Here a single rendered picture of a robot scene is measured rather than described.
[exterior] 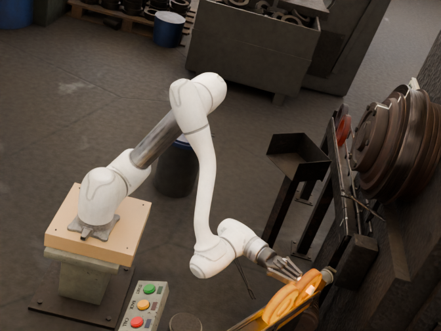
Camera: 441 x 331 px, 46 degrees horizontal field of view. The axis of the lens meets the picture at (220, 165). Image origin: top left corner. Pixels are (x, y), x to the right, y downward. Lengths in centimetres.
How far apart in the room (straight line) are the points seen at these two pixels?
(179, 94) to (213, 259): 61
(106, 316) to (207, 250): 79
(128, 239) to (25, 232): 77
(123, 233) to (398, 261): 115
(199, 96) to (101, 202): 63
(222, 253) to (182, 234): 111
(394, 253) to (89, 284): 133
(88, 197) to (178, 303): 79
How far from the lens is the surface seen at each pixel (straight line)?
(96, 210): 223
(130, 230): 238
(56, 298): 261
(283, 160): 280
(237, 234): 202
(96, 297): 255
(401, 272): 197
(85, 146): 359
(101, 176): 220
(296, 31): 445
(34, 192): 318
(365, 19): 498
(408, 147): 196
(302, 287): 188
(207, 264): 193
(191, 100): 186
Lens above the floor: 203
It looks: 34 degrees down
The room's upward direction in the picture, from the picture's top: 17 degrees clockwise
